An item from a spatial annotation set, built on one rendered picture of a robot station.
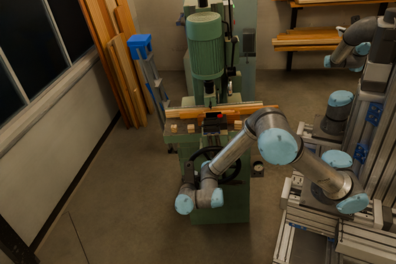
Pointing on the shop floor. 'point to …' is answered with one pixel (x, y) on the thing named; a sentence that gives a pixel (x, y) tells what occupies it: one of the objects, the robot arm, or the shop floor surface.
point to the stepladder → (151, 77)
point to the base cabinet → (243, 205)
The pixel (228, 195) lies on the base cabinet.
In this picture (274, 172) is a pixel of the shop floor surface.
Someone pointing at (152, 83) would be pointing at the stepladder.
